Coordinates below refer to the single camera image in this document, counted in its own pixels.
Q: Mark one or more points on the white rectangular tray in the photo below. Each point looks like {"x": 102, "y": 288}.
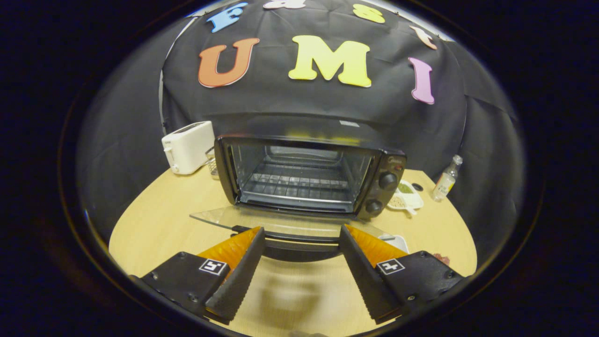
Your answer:
{"x": 400, "y": 242}

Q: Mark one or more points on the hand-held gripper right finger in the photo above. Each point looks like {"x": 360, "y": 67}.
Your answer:
{"x": 362, "y": 274}

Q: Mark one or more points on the clear glass bottle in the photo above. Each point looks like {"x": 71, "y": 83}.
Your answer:
{"x": 444, "y": 182}

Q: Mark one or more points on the white divided dish with seeds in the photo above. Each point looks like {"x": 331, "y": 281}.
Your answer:
{"x": 412, "y": 196}

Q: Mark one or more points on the black toaster oven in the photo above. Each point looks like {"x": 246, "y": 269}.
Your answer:
{"x": 381, "y": 161}

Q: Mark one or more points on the white toaster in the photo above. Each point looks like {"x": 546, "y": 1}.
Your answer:
{"x": 189, "y": 147}

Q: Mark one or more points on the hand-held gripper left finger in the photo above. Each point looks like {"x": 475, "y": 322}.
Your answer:
{"x": 243, "y": 271}

